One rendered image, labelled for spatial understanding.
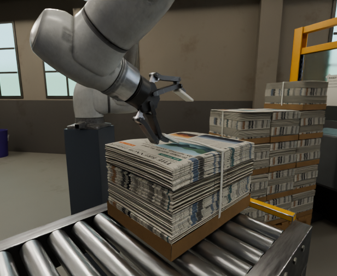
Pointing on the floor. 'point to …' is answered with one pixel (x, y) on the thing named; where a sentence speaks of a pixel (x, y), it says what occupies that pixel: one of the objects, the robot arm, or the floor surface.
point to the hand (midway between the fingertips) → (180, 119)
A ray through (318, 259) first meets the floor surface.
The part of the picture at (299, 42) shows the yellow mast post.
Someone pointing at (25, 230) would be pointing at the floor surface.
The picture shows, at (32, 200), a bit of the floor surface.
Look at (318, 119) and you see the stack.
